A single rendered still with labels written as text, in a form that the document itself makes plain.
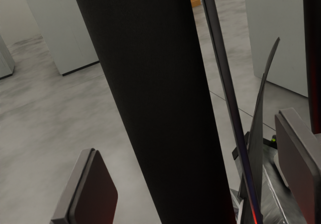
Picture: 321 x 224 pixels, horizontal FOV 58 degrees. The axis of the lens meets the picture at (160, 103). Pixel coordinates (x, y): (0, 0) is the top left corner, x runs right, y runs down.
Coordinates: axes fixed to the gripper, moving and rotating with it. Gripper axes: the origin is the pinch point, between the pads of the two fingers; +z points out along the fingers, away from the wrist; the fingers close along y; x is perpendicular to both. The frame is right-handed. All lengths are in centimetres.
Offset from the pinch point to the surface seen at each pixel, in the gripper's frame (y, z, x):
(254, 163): 6.5, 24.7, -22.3
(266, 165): 11, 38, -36
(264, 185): 9.0, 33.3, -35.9
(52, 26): -230, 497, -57
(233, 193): 3, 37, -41
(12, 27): -628, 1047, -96
